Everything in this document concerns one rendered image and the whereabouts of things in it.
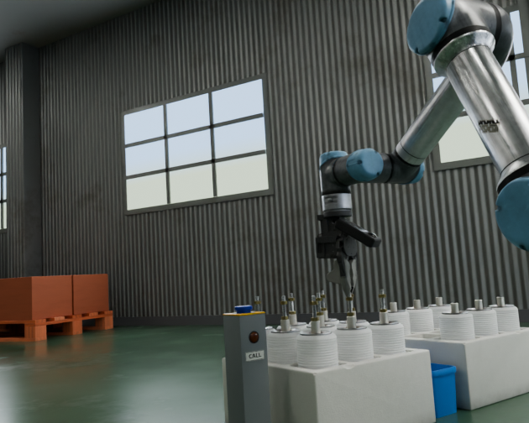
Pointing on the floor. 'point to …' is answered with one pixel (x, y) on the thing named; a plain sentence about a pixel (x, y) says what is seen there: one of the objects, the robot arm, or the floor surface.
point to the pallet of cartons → (44, 306)
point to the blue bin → (443, 389)
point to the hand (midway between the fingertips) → (350, 290)
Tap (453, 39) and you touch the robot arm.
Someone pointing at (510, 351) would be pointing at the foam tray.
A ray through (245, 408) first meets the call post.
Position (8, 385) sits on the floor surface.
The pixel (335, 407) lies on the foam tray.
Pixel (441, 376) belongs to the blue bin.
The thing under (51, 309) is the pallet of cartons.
